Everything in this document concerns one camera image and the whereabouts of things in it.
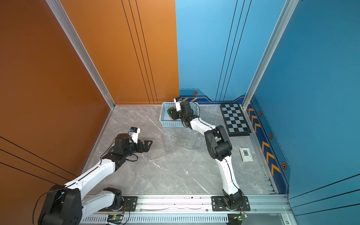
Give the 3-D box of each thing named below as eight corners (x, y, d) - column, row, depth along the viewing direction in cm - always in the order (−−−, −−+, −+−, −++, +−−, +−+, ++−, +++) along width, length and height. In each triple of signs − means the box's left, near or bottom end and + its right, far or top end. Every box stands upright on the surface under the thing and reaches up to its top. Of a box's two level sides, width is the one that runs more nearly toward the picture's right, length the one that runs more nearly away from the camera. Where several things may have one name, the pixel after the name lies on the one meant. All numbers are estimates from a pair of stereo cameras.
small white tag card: (242, 161, 90) (243, 160, 88) (238, 149, 96) (239, 147, 94) (252, 161, 90) (253, 160, 88) (248, 148, 96) (249, 147, 94)
